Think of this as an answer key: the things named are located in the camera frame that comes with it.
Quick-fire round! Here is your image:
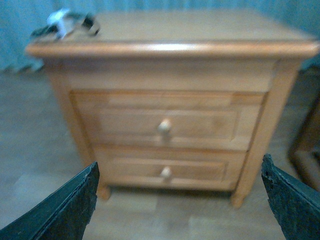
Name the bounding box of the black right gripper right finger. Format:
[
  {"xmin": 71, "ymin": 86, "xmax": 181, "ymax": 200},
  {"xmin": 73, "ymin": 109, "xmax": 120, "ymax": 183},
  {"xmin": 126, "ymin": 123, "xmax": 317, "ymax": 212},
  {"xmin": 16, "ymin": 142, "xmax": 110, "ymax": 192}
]
[{"xmin": 261, "ymin": 154, "xmax": 320, "ymax": 240}]

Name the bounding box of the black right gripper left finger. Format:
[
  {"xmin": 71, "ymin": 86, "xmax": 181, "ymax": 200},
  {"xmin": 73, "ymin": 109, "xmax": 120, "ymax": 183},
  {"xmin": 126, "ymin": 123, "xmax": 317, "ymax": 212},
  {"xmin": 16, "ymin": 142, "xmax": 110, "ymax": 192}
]
[{"xmin": 0, "ymin": 162, "xmax": 100, "ymax": 240}]

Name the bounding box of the drawer wooden knob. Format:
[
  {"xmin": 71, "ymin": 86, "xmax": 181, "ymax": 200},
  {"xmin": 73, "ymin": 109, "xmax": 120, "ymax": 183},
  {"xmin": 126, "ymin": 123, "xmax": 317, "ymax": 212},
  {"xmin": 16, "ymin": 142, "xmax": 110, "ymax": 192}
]
[
  {"xmin": 157, "ymin": 118, "xmax": 172, "ymax": 144},
  {"xmin": 159, "ymin": 166, "xmax": 172, "ymax": 185}
]

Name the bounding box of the white charger with black cable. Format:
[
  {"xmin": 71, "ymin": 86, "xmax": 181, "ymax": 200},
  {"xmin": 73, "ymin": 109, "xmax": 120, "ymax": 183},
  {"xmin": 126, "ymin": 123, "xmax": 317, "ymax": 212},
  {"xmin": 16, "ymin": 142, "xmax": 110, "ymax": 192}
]
[{"xmin": 30, "ymin": 8, "xmax": 101, "ymax": 40}]

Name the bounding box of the wooden nightstand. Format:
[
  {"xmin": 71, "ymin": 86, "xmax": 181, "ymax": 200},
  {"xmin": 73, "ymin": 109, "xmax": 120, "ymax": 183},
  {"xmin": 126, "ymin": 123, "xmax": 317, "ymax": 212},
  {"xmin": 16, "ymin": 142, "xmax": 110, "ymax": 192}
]
[{"xmin": 25, "ymin": 10, "xmax": 320, "ymax": 208}]

